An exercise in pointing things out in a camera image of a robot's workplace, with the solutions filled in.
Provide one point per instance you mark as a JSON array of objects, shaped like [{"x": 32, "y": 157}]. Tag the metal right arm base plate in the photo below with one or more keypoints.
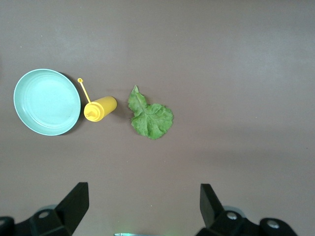
[{"x": 130, "y": 234}]

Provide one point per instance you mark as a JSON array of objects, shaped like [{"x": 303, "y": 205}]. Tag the green lettuce leaf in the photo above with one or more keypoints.
[{"x": 150, "y": 120}]

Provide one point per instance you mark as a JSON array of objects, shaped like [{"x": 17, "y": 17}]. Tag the mint green plate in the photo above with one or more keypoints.
[{"x": 46, "y": 103}]

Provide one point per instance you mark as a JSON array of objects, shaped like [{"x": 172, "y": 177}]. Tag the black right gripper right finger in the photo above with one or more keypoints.
[{"x": 221, "y": 223}]

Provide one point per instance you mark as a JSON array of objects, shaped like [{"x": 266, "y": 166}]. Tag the yellow mustard squeeze bottle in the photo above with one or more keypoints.
[{"x": 103, "y": 108}]

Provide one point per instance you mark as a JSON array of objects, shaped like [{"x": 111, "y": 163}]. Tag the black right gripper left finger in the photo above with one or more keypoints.
[{"x": 61, "y": 216}]

